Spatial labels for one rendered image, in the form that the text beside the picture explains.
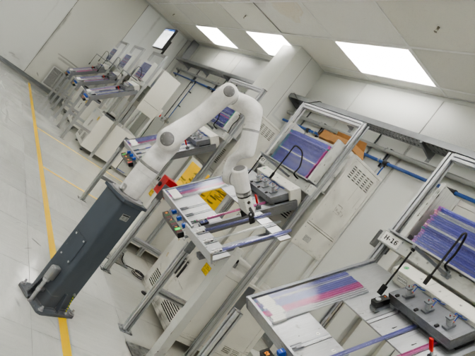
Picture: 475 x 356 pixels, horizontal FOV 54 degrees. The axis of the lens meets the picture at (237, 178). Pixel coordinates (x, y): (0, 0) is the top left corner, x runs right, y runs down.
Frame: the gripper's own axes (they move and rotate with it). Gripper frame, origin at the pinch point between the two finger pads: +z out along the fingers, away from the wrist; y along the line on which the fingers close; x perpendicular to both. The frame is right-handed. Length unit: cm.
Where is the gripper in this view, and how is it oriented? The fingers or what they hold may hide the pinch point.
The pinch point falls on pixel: (247, 217)
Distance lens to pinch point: 259.9
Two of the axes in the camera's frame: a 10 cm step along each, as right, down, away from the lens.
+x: -8.7, 3.5, -3.4
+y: -4.6, -3.6, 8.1
